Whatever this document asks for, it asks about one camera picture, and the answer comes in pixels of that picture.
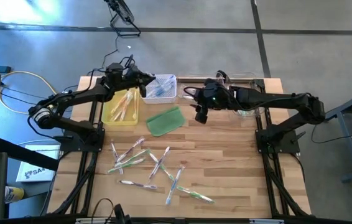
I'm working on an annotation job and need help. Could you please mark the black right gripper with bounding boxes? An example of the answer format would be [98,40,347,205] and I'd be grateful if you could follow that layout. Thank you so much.
[189,78,231,124]

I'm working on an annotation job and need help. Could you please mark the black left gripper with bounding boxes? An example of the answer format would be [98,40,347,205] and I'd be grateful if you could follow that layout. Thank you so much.
[104,62,157,98]

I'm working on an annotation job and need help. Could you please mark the blue toothbrush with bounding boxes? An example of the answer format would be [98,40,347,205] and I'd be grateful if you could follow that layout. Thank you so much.
[151,81,176,98]
[154,77,174,94]
[165,166,185,206]
[157,77,176,93]
[147,85,172,99]
[147,87,169,99]

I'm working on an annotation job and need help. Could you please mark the orange toothbrush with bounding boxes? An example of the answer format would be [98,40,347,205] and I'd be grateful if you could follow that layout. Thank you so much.
[131,88,139,121]
[118,90,134,121]
[110,90,132,122]

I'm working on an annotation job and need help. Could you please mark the green toothbrush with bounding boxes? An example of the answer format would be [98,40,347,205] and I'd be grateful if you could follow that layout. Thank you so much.
[175,185,216,203]
[115,149,151,167]
[149,152,176,182]
[106,157,146,174]

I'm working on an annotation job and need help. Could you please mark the white perforated plastic basket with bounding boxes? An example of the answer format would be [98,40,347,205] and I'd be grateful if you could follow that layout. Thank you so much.
[141,73,178,105]

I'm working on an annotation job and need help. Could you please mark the clear plastic bin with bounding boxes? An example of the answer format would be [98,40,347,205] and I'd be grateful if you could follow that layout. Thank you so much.
[224,73,266,118]
[175,75,226,106]

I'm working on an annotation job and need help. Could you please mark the green cloth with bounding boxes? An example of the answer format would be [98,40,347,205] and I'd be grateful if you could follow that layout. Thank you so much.
[146,105,186,138]

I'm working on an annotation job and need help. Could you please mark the yellow plastic bin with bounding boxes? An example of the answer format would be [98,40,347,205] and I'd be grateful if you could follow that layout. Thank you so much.
[101,80,140,127]

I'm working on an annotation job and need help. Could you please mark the black floor fan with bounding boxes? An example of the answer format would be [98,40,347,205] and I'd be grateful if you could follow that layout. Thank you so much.
[103,0,142,38]

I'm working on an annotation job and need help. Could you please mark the white box with label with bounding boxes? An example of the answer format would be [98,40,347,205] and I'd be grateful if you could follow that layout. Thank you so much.
[16,144,61,184]

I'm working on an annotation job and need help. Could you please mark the yellow white can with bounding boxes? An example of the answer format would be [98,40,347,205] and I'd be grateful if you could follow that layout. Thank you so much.
[4,185,25,205]

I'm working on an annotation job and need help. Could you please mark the black power cable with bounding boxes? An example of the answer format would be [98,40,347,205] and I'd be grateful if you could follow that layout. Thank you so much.
[86,34,120,77]

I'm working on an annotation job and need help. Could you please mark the yellow cable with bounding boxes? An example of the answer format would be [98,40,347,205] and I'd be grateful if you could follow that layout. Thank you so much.
[0,51,63,115]

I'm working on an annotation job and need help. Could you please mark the black device with cable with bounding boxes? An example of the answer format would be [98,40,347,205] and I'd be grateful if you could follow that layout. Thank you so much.
[91,197,132,224]

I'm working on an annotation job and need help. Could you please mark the silver aluminium bracket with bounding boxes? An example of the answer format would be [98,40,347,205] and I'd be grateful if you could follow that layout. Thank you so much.
[75,217,112,224]
[249,218,285,224]

